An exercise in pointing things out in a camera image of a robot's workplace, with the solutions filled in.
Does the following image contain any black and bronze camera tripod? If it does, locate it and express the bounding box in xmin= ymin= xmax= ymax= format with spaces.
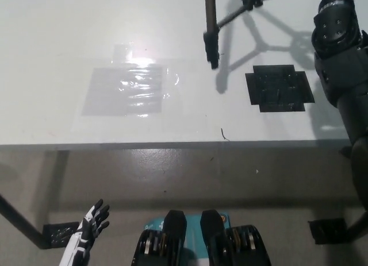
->
xmin=202 ymin=0 xmax=320 ymax=70

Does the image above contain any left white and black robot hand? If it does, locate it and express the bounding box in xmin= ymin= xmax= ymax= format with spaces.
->
xmin=75 ymin=198 xmax=111 ymax=251

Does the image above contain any clear tape patch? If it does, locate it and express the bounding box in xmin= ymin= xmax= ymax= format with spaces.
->
xmin=80 ymin=43 xmax=182 ymax=118

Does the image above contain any black slanted table leg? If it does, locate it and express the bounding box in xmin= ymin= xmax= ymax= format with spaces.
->
xmin=0 ymin=192 xmax=52 ymax=250

